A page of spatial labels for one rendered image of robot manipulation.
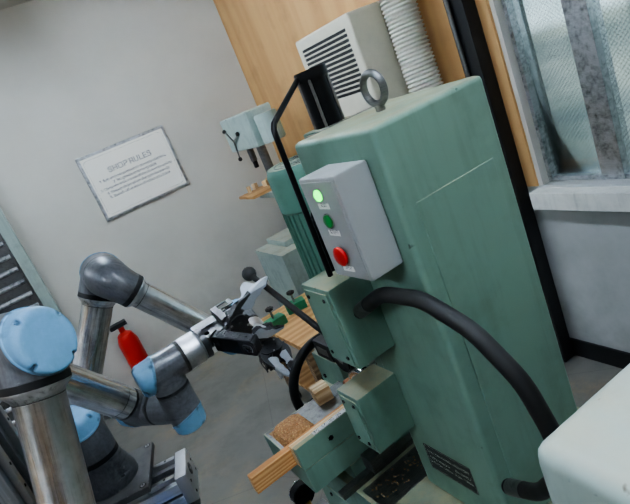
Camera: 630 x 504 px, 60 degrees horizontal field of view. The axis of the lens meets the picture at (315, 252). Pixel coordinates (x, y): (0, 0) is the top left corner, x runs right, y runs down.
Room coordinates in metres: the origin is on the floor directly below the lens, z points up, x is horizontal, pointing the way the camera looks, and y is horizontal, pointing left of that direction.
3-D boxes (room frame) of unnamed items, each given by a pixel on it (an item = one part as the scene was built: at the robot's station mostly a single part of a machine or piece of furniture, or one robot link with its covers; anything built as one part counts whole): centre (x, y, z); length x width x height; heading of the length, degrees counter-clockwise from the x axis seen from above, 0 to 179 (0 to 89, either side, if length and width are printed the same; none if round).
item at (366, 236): (0.77, -0.06, 1.40); 0.10 x 0.06 x 0.16; 25
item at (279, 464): (1.08, 0.03, 0.92); 0.59 x 0.02 x 0.04; 115
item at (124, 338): (3.65, 1.45, 0.30); 0.19 x 0.18 x 0.60; 23
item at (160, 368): (1.10, 0.40, 1.17); 0.11 x 0.08 x 0.09; 115
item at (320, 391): (1.18, 0.12, 0.92); 0.04 x 0.04 x 0.04; 16
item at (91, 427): (1.36, 0.77, 0.98); 0.13 x 0.12 x 0.14; 23
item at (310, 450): (1.08, -0.08, 0.93); 0.60 x 0.02 x 0.06; 115
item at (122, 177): (3.96, 0.95, 1.48); 0.64 x 0.02 x 0.46; 113
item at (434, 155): (0.85, -0.18, 1.16); 0.22 x 0.22 x 0.72; 25
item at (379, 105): (0.85, -0.18, 1.55); 0.06 x 0.02 x 0.07; 25
